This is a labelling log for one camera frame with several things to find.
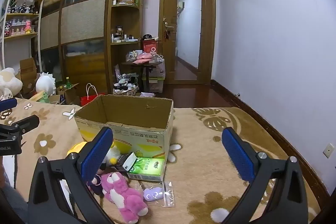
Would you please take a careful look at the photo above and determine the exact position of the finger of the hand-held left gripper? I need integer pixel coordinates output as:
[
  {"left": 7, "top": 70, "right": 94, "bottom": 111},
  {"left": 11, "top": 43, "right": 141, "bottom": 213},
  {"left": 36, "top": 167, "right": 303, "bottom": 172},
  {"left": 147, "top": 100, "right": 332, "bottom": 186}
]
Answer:
[
  {"left": 0, "top": 98, "right": 18, "bottom": 112},
  {"left": 0, "top": 115, "right": 40, "bottom": 140}
]

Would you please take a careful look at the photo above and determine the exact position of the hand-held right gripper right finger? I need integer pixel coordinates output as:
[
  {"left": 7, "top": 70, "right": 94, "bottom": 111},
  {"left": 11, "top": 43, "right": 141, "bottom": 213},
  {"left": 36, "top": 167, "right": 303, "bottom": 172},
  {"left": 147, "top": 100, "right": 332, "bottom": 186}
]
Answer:
[{"left": 222, "top": 127, "right": 308, "bottom": 224}]

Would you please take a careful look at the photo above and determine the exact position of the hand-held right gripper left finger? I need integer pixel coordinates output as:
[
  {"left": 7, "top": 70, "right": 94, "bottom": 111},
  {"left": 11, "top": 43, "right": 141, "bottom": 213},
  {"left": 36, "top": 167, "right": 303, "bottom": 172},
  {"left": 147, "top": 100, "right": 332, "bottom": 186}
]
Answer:
[{"left": 28, "top": 126, "right": 114, "bottom": 224}]

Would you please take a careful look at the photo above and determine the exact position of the white plush duck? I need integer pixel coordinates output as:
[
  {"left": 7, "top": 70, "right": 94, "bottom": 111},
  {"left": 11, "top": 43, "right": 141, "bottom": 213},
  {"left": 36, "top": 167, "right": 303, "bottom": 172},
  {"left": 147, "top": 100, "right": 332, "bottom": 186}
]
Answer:
[{"left": 104, "top": 142, "right": 123, "bottom": 165}]

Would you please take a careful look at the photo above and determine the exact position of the yellow plush toy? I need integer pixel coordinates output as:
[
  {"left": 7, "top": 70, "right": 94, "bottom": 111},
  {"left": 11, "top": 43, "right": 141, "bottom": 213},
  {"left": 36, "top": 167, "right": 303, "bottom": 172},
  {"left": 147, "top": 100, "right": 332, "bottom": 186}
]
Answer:
[{"left": 67, "top": 141, "right": 88, "bottom": 157}]

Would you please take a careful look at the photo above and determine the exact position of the pink plush bear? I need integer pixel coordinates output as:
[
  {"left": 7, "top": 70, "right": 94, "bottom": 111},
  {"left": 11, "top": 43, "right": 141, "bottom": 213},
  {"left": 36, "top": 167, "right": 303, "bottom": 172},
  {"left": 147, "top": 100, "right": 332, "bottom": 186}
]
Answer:
[{"left": 100, "top": 172, "right": 149, "bottom": 216}]

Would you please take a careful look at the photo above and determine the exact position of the green tissue pack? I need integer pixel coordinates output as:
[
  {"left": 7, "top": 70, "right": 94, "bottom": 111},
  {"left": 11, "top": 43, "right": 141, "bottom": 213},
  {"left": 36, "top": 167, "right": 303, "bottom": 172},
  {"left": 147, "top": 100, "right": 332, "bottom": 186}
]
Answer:
[{"left": 127, "top": 157, "right": 166, "bottom": 182}]

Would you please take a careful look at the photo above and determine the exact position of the small purple plush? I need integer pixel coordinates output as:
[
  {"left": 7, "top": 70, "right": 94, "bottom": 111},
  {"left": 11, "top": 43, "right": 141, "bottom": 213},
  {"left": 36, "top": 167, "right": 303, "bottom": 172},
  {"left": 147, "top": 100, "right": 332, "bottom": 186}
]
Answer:
[{"left": 143, "top": 187, "right": 163, "bottom": 202}]

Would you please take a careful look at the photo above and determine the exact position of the cream plush toy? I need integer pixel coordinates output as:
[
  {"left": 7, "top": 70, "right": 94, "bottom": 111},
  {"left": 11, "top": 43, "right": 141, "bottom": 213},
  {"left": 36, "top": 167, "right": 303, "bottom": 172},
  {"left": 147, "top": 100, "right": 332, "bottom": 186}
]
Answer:
[{"left": 0, "top": 68, "right": 23, "bottom": 101}]

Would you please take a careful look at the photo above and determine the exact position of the green frog plush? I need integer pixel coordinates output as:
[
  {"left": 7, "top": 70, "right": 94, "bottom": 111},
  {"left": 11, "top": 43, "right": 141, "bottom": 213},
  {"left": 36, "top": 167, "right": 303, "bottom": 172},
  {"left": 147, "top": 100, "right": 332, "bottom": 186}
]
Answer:
[{"left": 39, "top": 91, "right": 51, "bottom": 104}]

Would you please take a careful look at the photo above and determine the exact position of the black white small case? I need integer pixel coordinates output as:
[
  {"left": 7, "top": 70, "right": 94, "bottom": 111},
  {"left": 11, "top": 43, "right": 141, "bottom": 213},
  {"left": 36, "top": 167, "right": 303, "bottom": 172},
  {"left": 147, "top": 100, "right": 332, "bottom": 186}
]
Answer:
[{"left": 115, "top": 152, "right": 137, "bottom": 171}]

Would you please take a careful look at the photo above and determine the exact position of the tall open cardboard box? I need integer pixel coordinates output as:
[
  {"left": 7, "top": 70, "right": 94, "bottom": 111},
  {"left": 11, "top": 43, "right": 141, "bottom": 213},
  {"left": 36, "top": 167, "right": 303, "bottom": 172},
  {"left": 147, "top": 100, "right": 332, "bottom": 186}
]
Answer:
[{"left": 15, "top": 57, "right": 38, "bottom": 95}]

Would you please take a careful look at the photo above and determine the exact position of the beige flower printed blanket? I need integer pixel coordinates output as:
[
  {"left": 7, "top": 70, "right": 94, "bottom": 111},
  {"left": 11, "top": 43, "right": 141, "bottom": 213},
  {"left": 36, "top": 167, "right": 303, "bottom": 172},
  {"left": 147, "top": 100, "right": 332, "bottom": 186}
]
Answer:
[{"left": 0, "top": 97, "right": 323, "bottom": 224}]

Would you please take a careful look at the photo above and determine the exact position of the white spiky plush toy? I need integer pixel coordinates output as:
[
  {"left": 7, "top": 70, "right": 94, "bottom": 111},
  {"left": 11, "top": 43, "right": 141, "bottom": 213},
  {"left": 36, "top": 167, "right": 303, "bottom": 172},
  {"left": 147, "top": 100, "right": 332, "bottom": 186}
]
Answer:
[{"left": 35, "top": 72, "right": 57, "bottom": 96}]

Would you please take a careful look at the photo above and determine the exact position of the low cardboard box with bottles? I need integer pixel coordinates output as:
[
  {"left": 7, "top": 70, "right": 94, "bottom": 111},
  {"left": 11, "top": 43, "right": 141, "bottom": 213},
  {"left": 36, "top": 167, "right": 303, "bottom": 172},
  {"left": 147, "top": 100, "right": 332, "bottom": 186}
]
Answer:
[{"left": 56, "top": 82, "right": 81, "bottom": 106}]

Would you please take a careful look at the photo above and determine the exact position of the red paper bag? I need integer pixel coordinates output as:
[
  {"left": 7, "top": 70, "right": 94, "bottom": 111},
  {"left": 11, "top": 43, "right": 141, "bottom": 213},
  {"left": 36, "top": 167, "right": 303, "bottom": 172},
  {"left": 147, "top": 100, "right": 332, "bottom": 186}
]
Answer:
[{"left": 80, "top": 83, "right": 106, "bottom": 107}]

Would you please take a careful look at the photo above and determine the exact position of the basket of socks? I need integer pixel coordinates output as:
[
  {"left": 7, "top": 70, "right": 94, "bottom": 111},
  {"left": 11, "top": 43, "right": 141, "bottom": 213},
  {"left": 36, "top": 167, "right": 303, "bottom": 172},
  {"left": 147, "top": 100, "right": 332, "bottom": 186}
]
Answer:
[{"left": 113, "top": 73, "right": 139, "bottom": 96}]

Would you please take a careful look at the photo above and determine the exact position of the row of small figurines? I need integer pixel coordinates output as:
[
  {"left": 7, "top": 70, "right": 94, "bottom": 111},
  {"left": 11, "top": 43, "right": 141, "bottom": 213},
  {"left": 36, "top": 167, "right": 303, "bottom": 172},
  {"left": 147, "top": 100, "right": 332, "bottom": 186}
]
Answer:
[{"left": 2, "top": 2, "right": 40, "bottom": 37}]

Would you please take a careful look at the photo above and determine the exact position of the plastic storage bin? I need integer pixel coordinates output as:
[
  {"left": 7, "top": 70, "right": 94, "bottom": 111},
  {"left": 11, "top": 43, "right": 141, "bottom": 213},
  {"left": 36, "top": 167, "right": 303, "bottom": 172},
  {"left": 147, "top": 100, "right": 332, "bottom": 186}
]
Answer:
[{"left": 142, "top": 58, "right": 166, "bottom": 94}]

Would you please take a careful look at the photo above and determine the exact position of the small round wooden table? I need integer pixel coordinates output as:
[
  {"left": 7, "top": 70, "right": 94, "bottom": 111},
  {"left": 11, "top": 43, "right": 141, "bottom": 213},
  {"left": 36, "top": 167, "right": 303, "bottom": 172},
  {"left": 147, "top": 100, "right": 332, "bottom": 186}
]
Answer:
[{"left": 121, "top": 59, "right": 163, "bottom": 95}]

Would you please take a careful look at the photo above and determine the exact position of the clear plastic organizer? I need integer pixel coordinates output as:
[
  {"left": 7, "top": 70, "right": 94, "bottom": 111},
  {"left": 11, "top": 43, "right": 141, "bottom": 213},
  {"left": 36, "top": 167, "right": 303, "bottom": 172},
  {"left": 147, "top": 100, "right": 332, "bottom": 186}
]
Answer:
[{"left": 125, "top": 50, "right": 143, "bottom": 62}]

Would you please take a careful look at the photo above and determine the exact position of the wooden wardrobe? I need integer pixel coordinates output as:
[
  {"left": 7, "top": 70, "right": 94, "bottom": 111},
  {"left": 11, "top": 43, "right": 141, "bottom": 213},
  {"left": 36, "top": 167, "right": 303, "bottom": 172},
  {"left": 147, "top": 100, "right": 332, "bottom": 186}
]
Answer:
[{"left": 36, "top": 0, "right": 116, "bottom": 100}]

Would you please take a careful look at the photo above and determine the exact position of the row of small toiletry bottles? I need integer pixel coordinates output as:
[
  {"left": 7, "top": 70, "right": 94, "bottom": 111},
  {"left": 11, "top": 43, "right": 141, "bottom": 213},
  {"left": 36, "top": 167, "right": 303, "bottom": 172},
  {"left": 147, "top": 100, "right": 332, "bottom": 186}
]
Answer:
[{"left": 111, "top": 27, "right": 140, "bottom": 43}]

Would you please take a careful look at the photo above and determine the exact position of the red gift bag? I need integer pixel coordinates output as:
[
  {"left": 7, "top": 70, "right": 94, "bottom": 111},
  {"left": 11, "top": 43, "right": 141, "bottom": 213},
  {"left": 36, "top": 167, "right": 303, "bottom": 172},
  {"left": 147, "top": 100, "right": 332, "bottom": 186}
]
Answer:
[{"left": 142, "top": 39, "right": 158, "bottom": 54}]

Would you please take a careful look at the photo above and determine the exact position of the wooden door with glass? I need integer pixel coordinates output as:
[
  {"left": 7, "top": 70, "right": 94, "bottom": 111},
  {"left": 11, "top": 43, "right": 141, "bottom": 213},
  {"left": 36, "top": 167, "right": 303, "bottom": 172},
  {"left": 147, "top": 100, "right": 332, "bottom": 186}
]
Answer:
[{"left": 160, "top": 0, "right": 216, "bottom": 84}]

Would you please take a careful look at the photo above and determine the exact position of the wooden corner shelf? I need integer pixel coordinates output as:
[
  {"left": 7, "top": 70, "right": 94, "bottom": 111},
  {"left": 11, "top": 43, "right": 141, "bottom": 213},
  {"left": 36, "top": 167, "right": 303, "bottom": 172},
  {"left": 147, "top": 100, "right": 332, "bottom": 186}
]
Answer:
[{"left": 105, "top": 0, "right": 144, "bottom": 96}]

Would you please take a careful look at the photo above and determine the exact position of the dark purple plush keychain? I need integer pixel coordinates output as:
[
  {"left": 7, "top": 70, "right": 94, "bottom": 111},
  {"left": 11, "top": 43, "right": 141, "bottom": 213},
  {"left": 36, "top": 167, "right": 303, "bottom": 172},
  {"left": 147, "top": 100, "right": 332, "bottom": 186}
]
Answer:
[{"left": 88, "top": 170, "right": 105, "bottom": 196}]

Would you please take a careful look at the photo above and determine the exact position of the wall socket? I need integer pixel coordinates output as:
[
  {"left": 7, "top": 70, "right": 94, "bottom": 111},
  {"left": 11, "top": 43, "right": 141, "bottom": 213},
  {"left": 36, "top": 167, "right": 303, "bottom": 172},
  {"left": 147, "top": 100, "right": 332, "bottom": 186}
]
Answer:
[{"left": 323, "top": 143, "right": 335, "bottom": 159}]

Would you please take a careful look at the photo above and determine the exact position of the white frame figurine shelf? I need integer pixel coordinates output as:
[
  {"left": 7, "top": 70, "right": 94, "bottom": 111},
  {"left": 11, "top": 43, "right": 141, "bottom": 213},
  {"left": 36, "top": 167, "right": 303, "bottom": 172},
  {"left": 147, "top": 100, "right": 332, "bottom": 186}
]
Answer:
[{"left": 0, "top": 0, "right": 46, "bottom": 70}]

